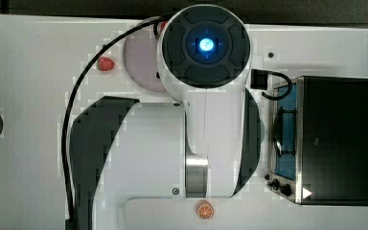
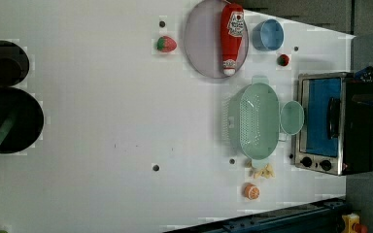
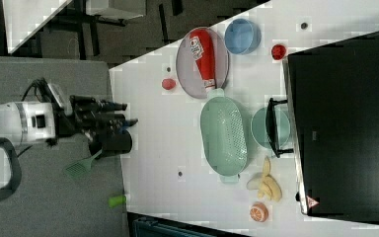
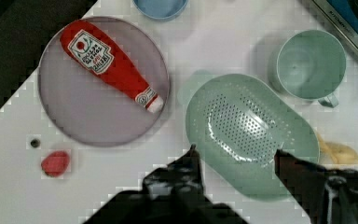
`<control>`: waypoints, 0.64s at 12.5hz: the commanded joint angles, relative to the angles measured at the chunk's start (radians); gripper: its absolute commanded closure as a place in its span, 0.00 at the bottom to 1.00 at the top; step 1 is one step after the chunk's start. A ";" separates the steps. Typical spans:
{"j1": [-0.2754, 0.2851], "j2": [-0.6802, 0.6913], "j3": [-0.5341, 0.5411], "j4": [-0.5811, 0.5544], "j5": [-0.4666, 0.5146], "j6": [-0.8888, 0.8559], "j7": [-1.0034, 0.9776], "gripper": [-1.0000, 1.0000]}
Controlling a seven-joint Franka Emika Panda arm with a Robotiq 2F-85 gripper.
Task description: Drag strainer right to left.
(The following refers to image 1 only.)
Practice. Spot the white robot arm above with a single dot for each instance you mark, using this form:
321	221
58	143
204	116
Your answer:
204	143

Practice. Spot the purple round plate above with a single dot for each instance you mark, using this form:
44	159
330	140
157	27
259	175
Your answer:
140	60

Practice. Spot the red ketchup bottle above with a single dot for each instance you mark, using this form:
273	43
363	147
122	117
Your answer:
163	25

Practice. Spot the orange slice toy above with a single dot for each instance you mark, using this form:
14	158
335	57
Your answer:
205	209

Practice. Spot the black toaster oven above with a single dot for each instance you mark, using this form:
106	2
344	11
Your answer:
319	142

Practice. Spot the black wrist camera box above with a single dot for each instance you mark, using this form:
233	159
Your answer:
259	79

